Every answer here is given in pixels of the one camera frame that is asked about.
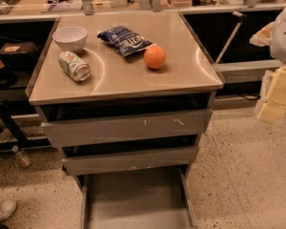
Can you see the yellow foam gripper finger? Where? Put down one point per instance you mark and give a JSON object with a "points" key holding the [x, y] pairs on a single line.
{"points": [[272, 103]]}

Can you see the orange fruit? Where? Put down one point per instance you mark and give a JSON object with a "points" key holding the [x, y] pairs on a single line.
{"points": [[154, 57]]}

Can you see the top grey drawer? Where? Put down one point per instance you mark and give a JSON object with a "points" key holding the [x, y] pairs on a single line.
{"points": [[126, 127]]}

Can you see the white sneaker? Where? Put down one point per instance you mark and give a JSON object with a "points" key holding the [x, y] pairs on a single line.
{"points": [[7, 209]]}

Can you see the white bowl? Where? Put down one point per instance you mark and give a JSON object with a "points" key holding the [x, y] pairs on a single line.
{"points": [[70, 39]]}

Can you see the middle grey drawer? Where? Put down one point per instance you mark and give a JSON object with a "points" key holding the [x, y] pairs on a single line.
{"points": [[128, 161]]}

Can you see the open bottom grey drawer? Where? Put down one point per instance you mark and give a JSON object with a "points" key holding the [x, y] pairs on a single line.
{"points": [[155, 198]]}

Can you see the plastic bottle on floor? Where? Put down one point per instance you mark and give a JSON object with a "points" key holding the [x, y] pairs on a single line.
{"points": [[21, 156]]}

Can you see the grey drawer cabinet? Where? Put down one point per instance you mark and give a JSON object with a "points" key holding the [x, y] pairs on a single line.
{"points": [[124, 85]]}

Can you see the black stand left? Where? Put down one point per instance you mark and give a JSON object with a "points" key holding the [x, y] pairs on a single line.
{"points": [[18, 137]]}

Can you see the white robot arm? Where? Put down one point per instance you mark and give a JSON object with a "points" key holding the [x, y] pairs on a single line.
{"points": [[274, 36]]}

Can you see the blue chip bag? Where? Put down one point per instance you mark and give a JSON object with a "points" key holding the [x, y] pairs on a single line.
{"points": [[125, 41]]}

